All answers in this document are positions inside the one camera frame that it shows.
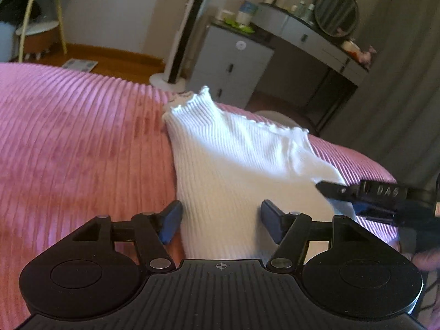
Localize white shelf rack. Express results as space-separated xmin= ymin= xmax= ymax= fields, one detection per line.
xmin=13 ymin=0 xmax=70 ymax=63

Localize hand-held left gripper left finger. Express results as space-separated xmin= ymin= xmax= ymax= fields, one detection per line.
xmin=74 ymin=199 xmax=183 ymax=272

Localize white and orange pouch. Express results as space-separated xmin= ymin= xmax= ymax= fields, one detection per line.
xmin=340 ymin=39 xmax=362 ymax=58

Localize pink plush toy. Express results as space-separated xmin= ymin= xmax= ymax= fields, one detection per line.
xmin=357 ymin=46 xmax=377 ymax=68

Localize green packet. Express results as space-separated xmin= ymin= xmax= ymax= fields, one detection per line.
xmin=223 ymin=20 xmax=255 ymax=34

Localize grey drawer cabinet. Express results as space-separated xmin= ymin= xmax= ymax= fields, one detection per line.
xmin=188 ymin=23 xmax=276 ymax=109

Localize white ribbed knit garment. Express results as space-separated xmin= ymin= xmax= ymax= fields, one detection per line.
xmin=161 ymin=86 xmax=359 ymax=260

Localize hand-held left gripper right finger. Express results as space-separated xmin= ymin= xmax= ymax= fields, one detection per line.
xmin=260 ymin=199 xmax=365 ymax=273

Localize pale green bottles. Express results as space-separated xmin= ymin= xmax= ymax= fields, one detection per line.
xmin=296 ymin=0 xmax=316 ymax=22

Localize white tower fan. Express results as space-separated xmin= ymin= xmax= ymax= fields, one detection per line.
xmin=149 ymin=0 xmax=221 ymax=94

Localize white bathroom scale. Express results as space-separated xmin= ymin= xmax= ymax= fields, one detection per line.
xmin=62 ymin=59 xmax=99 ymax=73

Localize person's right hand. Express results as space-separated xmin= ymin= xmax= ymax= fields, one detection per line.
xmin=413 ymin=249 xmax=440 ymax=273

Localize pink ribbed blanket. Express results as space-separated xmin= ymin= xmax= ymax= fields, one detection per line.
xmin=0 ymin=62 xmax=423 ymax=327

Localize blue and white container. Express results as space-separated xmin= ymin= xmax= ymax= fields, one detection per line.
xmin=235 ymin=1 xmax=259 ymax=25

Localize grey vanity desk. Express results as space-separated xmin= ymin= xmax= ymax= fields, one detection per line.
xmin=252 ymin=3 xmax=369 ymax=135

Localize round black-framed mirror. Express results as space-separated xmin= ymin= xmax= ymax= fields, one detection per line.
xmin=314 ymin=0 xmax=359 ymax=38

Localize white round stool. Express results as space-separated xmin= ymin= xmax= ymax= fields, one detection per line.
xmin=254 ymin=110 xmax=300 ymax=128

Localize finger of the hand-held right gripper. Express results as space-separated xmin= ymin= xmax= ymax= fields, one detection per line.
xmin=351 ymin=201 xmax=397 ymax=227
xmin=315 ymin=179 xmax=361 ymax=201

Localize grey curtain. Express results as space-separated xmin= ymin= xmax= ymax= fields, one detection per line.
xmin=320 ymin=0 xmax=440 ymax=193

